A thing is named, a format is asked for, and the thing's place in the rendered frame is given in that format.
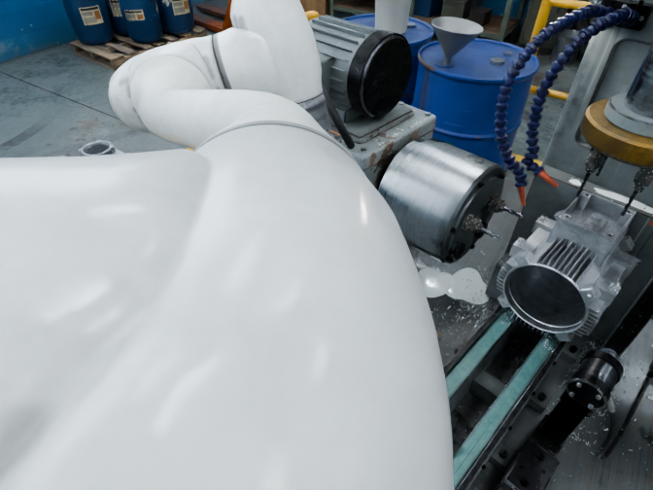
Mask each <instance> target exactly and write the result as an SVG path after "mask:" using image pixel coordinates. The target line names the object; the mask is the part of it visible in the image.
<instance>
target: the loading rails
mask: <svg viewBox="0 0 653 490"><path fill-rule="evenodd" d="M504 309H506V310H504ZM503 310H504V311H503ZM508 310H510V311H509V312H508ZM511 311H512V312H511ZM510 312H511V313H512V314H511V313H510ZM513 312H514V311H513V310H511V309H510V307H505V308H502V307H501V305H500V303H499V301H498V302H497V303H496V304H495V305H494V306H493V307H492V308H491V310H490V314H491V315H490V317H489V318H488V319H485V321H484V323H483V324H482V326H481V327H480V328H479V329H478V330H477V331H476V332H475V333H474V335H473V336H472V337H471V338H470V339H469V340H467V339H463V341H462V342H461V343H460V344H459V345H458V346H457V347H456V349H455V352H454V353H455V354H456V355H455V356H454V357H453V358H452V359H451V361H450V362H449V363H448V364H447V365H446V366H445V367H444V368H443V369H444V374H445V379H446V384H447V390H448V398H449V405H450V413H451V412H452V411H453V409H454V408H455V407H456V406H457V404H458V403H459V402H460V401H461V399H462V398H463V397H464V395H465V394H466V393H467V392H468V391H469V392H470V393H471V394H473V395H474V396H476V397H477V398H478V399H480V400H481V401H482V402H484V403H485V404H487V405H488V406H490V408H489V409H488V411H487V412H486V413H485V415H484V416H483V417H482V419H481V420H480V421H479V423H478V424H477V425H476V427H475V428H474V429H473V431H472V432H471V434H470V435H469V436H468V438H467V439H466V440H465V442H464V443H463V445H462V446H461V447H460V449H459V450H458V451H457V453H456V454H455V455H454V457H453V461H454V490H468V488H469V487H470V485H471V484H472V482H473V481H474V479H475V478H476V476H477V475H478V474H479V473H480V472H481V470H482V469H483V470H485V468H486V467H487V466H486V465H485V464H486V463H487V461H489V462H490V463H492V464H493V465H494V466H495V467H497V468H498V469H499V470H500V471H501V472H503V473H505V471H506V470H507V468H508V467H509V465H510V464H511V462H512V460H513V459H514V457H515V456H516V454H515V453H514V452H513V451H512V450H510V449H509V448H508V447H507V446H505V445H504V444H503V443H501V440H502V439H503V437H504V436H505V434H506V433H507V432H508V430H509V431H511V429H512V428H513V427H511V426H512V424H513V423H514V421H515V420H516V418H517V417H518V415H519V414H520V412H521V411H522V410H523V408H524V407H525V405H526V404H528V405H530V406H531V407H532V408H534V409H535V410H537V411H538V412H540V413H543V411H544V410H545V409H546V407H547V405H548V404H549V403H550V402H551V400H552V396H550V395H549V394H547V393H546V392H544V391H543V390H541V389H540V388H538V386H539V384H540V383H541V381H542V380H543V378H544V377H545V375H546V374H547V372H548V371H549V370H550V368H551V367H552V366H554V365H555V364H556V360H557V359H558V357H559V356H560V357H561V358H563V359H564V360H566V361H568V362H569V363H571V364H573V365H574V364H575V362H576V361H577V359H578V358H579V356H580V355H581V353H582V351H583V350H582V349H581V348H579V347H577V346H576V345H574V344H572V343H571V342H569V341H559V340H558V339H557V338H556V336H555V334H554V333H551V332H550V333H549V334H548V336H551V335H552V336H551V338H552V339H551V338H550V337H548V336H545V335H546V333H547V332H544V333H543V334H542V335H540V334H541V332H542V331H541V330H539V331H538V332H537V333H536V331H537V328H534V330H533V331H532V329H533V327H532V326H530V327H529V328H528V325H529V324H526V325H525V326H524V323H525V321H522V322H521V323H520V320H521V318H520V317H519V318H518V319H517V320H516V317H517V315H516V314H515V315H514V316H513V317H512V318H511V319H510V317H511V315H513ZM504 313H505V314H506V315H505V316H506V317H508V319H509V320H506V318H505V317H504ZM500 314H501V315H500ZM499 315H500V316H499ZM501 316H502V317H501ZM503 321H504V323H506V324H502V323H501V322H503ZM515 321H516V322H515ZM509 323H510V324H511V325H509ZM508 325H509V326H508ZM514 333H517V334H518V335H520V336H521V337H523V338H524V339H525V340H527V341H529V342H530V343H532V344H534V345H535V347H534V349H533V350H532V352H531V353H530V355H529V356H528V358H527V359H526V360H525V361H524V362H523V363H522V365H521V366H520V367H519V369H518V370H517V371H516V373H515V374H514V375H513V377H512V378H511V379H510V381H509V382H508V383H507V385H505V384H504V383H503V382H501V381H500V380H498V379H497V378H495V377H494V376H492V375H491V374H490V373H488V372H487V371H486V370H485V369H486V368H487V367H488V366H489V364H490V363H491V362H492V361H493V359H494V358H495V357H496V356H497V354H498V353H499V352H500V351H501V349H502V348H503V347H504V346H505V344H506V343H507V342H508V341H509V339H510V338H511V337H512V336H513V334H514ZM544 334H545V335H544ZM554 336H555V337H554ZM546 339H549V340H548V341H549V342H548V341H547V342H546V344H545V341H546ZM552 340H553V342H552ZM554 340H556V341H554ZM554 342H555V343H554ZM543 343H544V344H543ZM556 344H557V345H556ZM544 345H545V346H546V347H547V348H545V346H544ZM550 345H551V346H550ZM550 347H551V348H553V349H552V350H551V348H550ZM545 349H546V350H545ZM547 349H550V350H548V351H547ZM553 350H554V351H553ZM552 351H553V352H552Z"/></svg>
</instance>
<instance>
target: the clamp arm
mask: <svg viewBox="0 0 653 490"><path fill-rule="evenodd" d="M652 317H653V276H652V278H651V279H650V281H649V282H648V283H647V285H646V286H645V287H644V289H643V290H642V291H641V293H640V294H639V296H638V297H637V298H636V300H635V301H634V303H633V304H632V305H631V307H630V308H629V310H628V311H627V312H626V314H625V315H624V316H623V318H622V319H621V320H620V322H619V323H618V325H617V326H616V327H615V329H614V330H613V331H612V333H611V334H610V335H609V337H608V338H607V339H606V341H605V342H604V344H603V345H602V346H601V348H600V349H599V350H601V351H604V350H606V353H608V354H611V352H613V353H614V354H612V356H614V357H615V358H616V359H617V360H618V359H619V358H620V357H621V356H622V354H623V353H624V352H625V351H626V350H627V348H628V347H629V346H630V345H631V343H632V342H633V341H634V340H635V338H636V337H637V336H638V334H639V333H640V332H641V331H642V330H643V328H644V327H645V326H646V325H647V323H648V322H649V321H650V320H651V318H652Z"/></svg>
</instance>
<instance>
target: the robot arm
mask: <svg viewBox="0 0 653 490"><path fill-rule="evenodd" d="M230 18H231V22H232V26H233V27H231V28H228V29H227V30H225V31H223V32H220V33H217V34H214V35H210V36H206V37H201V38H191V39H187V40H184V41H180V42H175V43H171V44H167V45H164V46H160V47H157V48H154V49H151V50H149V51H146V52H143V53H141V54H138V55H136V56H134V57H132V58H130V59H129V60H127V61H126V62H125V63H124V64H123V65H122V66H121V67H120V68H119V69H118V70H117V71H116V72H115V73H114V74H113V76H112V78H111V80H110V83H109V99H110V103H111V106H112V108H113V110H114V112H115V113H116V115H117V116H118V118H119V119H120V120H121V121H122V122H124V123H125V124H126V125H127V126H129V127H130V128H132V129H135V130H138V131H142V132H147V133H153V134H154V135H156V136H158V137H160V138H162V139H164V140H167V141H170V142H173V143H176V144H179V145H182V146H185V147H188V148H191V149H194V151H190V150H186V149H176V150H166V151H155V152H145V153H134V154H118V155H104V156H88V157H3V158H0V490H454V461H453V439H452V426H451V414H450V405H449V398H448V390H447V384H446V379H445V374H444V369H443V365H442V360H441V354H440V349H439V344H438V339H437V334H436V330H435V326H434V322H433V319H432V315H431V312H430V307H429V303H428V300H427V297H426V293H425V290H424V287H423V284H422V281H421V278H420V276H419V273H418V270H417V267H416V265H415V263H414V261H413V258H412V255H411V253H410V250H409V248H408V245H407V243H406V240H405V238H404V236H403V234H402V231H401V229H400V227H399V224H398V222H397V220H396V218H395V215H394V213H393V211H392V209H391V208H390V206H389V205H388V203H387V202H386V200H385V199H384V197H383V196H382V195H381V194H380V193H379V192H378V191H377V190H376V189H375V187H374V186H373V185H372V184H371V183H370V181H369V180H368V179H367V177H366V176H365V174H364V173H363V171H362V170H361V167H360V166H359V164H358V163H357V161H356V160H355V159H354V157H353V156H352V155H351V154H350V153H349V152H348V151H347V149H346V148H345V147H343V146H342V145H341V144H340V143H339V142H338V141H336V140H335V139H334V138H332V137H331V136H330V135H329V134H328V132H329V131H330V130H331V122H330V118H329V115H328V111H327V105H326V98H325V96H324V93H323V88H322V65H321V60H320V55H319V51H318V47H317V43H316V40H315V36H314V33H313V30H312V28H311V26H310V24H309V21H308V19H307V16H306V15H305V12H304V10H303V8H302V6H301V3H300V1H299V0H232V2H231V8H230Z"/></svg>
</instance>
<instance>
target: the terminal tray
mask: <svg viewBox="0 0 653 490"><path fill-rule="evenodd" d="M580 210H582V211H581V212H582V213H581V212H580ZM591 210H592V211H591ZM587 211H588V213H589V212H590V211H591V212H590V215H589V214H588V213H587ZM623 211H624V206H622V205H619V204H617V203H614V202H612V201H609V200H607V199H604V198H602V197H599V196H597V195H594V194H592V193H589V192H585V191H583V192H582V193H581V194H580V196H579V197H577V198H576V199H575V200H574V201H573V202H572V203H571V204H570V206H569V207H568V208H567V209H566V210H565V211H564V212H563V213H562V214H561V215H560V216H559V218H558V220H557V222H556V224H555V225H554V226H553V227H552V230H551V232H550V234H549V236H548V238H547V240H546V242H547V243H552V242H553V241H554V240H555V239H556V238H557V237H558V240H557V242H556V243H559V241H560V240H561V239H562V238H563V241H562V244H564V243H565V242H566V241H567V240H568V242H567V246H568V245H569V244H570V243H571V242H572V241H573V243H572V245H571V247H572V248H574V246H575V245H576V244H577V243H578V246H577V248H576V250H579V249H580V248H581V246H582V245H583V248H582V250H581V252H582V253H584V252H585V250H586V249H587V248H588V250H587V252H586V254H585V255H586V256H587V257H588V256H589V254H590V253H591V252H593V253H592V255H591V257H590V259H591V260H592V259H593V258H594V257H595V255H597V257H596V258H595V260H594V263H595V264H596V266H597V267H600V268H602V266H603V265H604V264H605V262H606V261H607V259H608V258H609V257H610V255H611V254H612V252H613V251H614V250H615V249H616V247H617V246H618V244H619V243H620V241H621V240H622V238H623V237H624V235H625V234H626V232H627V230H628V229H629V228H628V225H629V224H630V222H631V221H632V219H633V217H634V216H635V214H636V211H634V210H632V209H628V210H627V211H626V214H625V215H624V216H621V215H620V214H621V213H622V212H623ZM580 213H581V216H580ZM575 216H576V217H580V218H576V217H575ZM582 217H583V218H582ZM581 218H582V219H581ZM585 218H586V220H585ZM576 219H577V220H576ZM575 220H576V222H575ZM607 221H608V223H607ZM581 223H582V224H581ZM614 224H615V225H614ZM605 225H606V227H605ZM614 226H615V227H614ZM619 229H620V230H619ZM617 230H618V231H617ZM608 231H609V232H608ZM613 231H614V233H613V234H612V232H613Z"/></svg>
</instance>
